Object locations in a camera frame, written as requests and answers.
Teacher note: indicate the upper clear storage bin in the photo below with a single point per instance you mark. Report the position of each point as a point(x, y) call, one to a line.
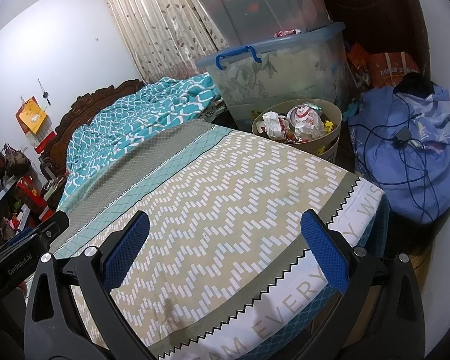
point(244, 22)

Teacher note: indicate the grey shelving unit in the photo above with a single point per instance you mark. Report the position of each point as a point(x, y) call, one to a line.
point(10, 206)

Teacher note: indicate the yellow black package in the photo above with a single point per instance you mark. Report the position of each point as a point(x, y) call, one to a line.
point(328, 126)

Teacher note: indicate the wooden nightstand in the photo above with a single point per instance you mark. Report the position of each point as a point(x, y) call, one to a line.
point(52, 192)

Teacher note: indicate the brown handbag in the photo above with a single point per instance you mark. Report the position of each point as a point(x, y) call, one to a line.
point(16, 163)

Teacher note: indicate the orange paper bag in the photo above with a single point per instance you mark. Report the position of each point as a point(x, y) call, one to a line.
point(379, 70)

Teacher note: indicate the blue cloth bundle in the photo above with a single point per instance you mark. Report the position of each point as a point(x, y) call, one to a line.
point(401, 143)

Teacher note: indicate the red white paper bag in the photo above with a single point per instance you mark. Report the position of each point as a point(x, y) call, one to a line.
point(306, 121)

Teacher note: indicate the red wall calendar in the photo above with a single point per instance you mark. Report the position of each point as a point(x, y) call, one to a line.
point(36, 124)

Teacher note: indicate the patterned bed sheet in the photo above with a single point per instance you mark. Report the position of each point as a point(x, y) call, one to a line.
point(225, 272)

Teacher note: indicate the beige trash bin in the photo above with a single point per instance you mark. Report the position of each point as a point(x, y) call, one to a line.
point(325, 147)

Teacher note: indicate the carved wooden headboard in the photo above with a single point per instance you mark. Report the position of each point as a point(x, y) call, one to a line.
point(83, 110)

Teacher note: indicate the clear storage box blue handle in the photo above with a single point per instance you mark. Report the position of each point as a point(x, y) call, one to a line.
point(256, 77)

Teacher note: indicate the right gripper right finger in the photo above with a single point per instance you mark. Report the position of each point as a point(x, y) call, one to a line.
point(379, 314)

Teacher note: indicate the teal patterned quilt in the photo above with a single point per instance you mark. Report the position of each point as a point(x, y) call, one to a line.
point(121, 127)

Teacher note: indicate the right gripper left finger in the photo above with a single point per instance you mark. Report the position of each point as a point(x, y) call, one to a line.
point(70, 312)

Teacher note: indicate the red gift box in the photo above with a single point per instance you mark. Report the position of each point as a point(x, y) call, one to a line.
point(26, 192)

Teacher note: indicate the beige leaf curtain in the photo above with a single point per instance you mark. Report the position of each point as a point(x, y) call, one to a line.
point(165, 38)

